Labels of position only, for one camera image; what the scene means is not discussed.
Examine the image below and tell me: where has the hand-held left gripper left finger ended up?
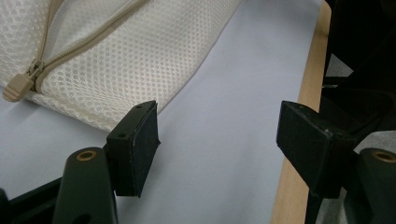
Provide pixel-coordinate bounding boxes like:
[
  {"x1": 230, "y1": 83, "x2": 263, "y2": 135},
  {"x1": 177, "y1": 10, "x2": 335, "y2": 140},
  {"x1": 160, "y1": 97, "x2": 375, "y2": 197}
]
[{"x1": 104, "y1": 100, "x2": 162, "y2": 199}]

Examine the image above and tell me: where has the black metal stand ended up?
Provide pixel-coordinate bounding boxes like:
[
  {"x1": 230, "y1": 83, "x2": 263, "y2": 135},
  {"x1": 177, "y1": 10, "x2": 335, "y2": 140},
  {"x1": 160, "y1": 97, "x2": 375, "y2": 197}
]
[{"x1": 320, "y1": 0, "x2": 396, "y2": 157}]

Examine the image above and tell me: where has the white mesh laundry bag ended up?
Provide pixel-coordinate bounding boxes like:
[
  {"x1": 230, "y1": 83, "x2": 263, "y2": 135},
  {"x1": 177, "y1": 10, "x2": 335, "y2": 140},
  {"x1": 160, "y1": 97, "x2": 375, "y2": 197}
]
[{"x1": 0, "y1": 0, "x2": 242, "y2": 132}]

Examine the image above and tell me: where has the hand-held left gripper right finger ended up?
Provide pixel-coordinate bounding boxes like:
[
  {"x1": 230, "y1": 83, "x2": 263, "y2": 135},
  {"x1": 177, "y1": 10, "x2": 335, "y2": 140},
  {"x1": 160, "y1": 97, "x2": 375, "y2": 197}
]
[{"x1": 276, "y1": 101, "x2": 357, "y2": 200}]

